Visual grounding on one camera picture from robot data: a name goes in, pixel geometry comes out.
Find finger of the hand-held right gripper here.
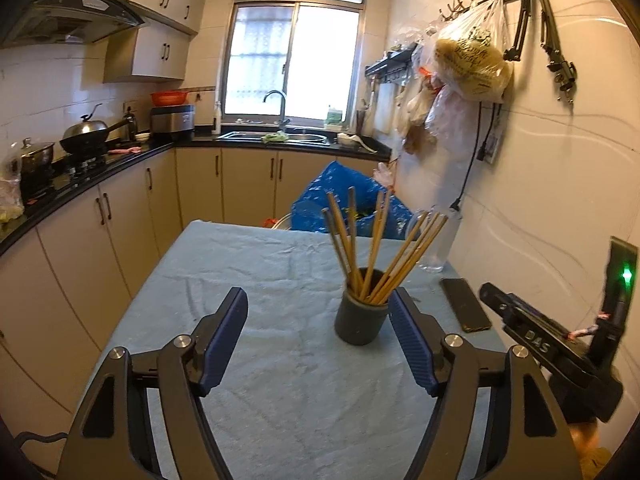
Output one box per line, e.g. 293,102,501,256
479,282,567,332

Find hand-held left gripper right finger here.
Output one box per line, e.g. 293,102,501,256
387,287,583,480

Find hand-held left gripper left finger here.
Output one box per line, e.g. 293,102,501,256
55,287,249,480

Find dark grey cup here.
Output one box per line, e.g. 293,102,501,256
334,267,391,347

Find bundle of wooden chopsticks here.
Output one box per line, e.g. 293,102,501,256
321,186,449,307

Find black smartphone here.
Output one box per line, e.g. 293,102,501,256
440,277,493,334

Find light blue tablecloth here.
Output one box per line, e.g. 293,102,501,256
75,220,506,480

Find clear glass mug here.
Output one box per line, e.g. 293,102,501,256
407,205,461,273

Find beige lower kitchen cabinets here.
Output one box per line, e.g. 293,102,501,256
0,147,391,461

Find beige kitchen cabinets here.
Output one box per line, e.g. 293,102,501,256
0,147,391,461
45,0,216,83

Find blue plastic bag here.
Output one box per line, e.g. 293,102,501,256
291,161,416,238

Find small white plastic bag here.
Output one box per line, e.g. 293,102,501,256
372,162,397,192

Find hanging white plastic bag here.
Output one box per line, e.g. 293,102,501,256
425,85,481,161

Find hanging brown bag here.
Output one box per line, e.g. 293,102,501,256
400,80,436,156

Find black kitchen countertop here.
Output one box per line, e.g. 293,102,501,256
0,130,393,258

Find steel sink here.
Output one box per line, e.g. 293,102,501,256
216,130,331,147

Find silver countertop appliance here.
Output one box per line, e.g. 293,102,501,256
150,105,196,142

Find gas stove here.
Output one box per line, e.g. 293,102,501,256
50,152,108,181

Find hanging tan plastic bag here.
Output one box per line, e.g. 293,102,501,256
434,0,515,103

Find chrome faucet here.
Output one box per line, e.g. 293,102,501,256
263,90,291,131

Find red basin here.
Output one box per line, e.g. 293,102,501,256
150,90,193,107

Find black wok with lid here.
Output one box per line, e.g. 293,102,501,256
60,104,132,156

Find clear plastic bag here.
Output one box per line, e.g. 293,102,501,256
0,160,26,223

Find steel pot with lid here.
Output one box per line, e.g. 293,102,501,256
12,137,56,196

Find kitchen window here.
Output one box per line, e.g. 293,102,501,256
217,0,373,128

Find beige upper kitchen cabinets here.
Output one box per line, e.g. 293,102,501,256
45,0,216,83

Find black range hood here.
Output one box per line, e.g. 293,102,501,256
0,0,146,51

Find black power cable with plug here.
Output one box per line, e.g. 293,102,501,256
450,102,503,211

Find wall socket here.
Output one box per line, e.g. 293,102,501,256
477,130,503,165

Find black wall rack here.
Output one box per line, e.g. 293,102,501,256
364,42,421,86

